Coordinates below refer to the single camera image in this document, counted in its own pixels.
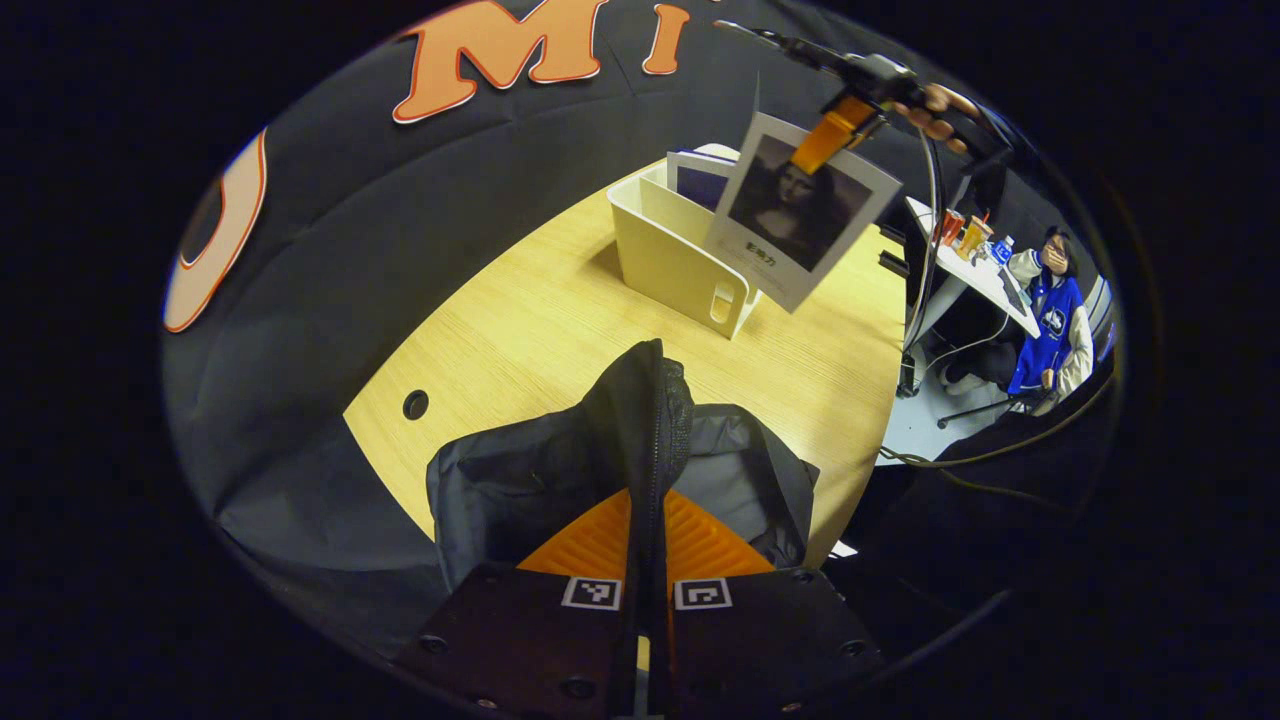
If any white side table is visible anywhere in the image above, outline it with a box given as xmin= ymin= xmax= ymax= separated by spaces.
xmin=903 ymin=195 xmax=1044 ymax=347

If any portrait cover book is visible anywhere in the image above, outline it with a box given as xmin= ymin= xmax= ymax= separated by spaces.
xmin=703 ymin=80 xmax=903 ymax=314

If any black schoolbag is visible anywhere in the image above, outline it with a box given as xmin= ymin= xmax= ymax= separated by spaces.
xmin=425 ymin=338 xmax=821 ymax=601

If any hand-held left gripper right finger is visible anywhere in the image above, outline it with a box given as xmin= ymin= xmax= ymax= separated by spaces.
xmin=663 ymin=488 xmax=888 ymax=720

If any blue cover book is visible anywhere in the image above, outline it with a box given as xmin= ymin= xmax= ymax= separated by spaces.
xmin=667 ymin=150 xmax=743 ymax=213

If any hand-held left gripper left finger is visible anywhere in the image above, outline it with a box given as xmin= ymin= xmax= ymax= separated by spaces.
xmin=393 ymin=488 xmax=638 ymax=720

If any black cable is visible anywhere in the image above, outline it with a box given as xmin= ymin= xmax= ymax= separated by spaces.
xmin=878 ymin=375 xmax=1117 ymax=473

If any white bookshelf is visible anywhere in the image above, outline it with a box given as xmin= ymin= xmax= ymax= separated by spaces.
xmin=606 ymin=143 xmax=763 ymax=342

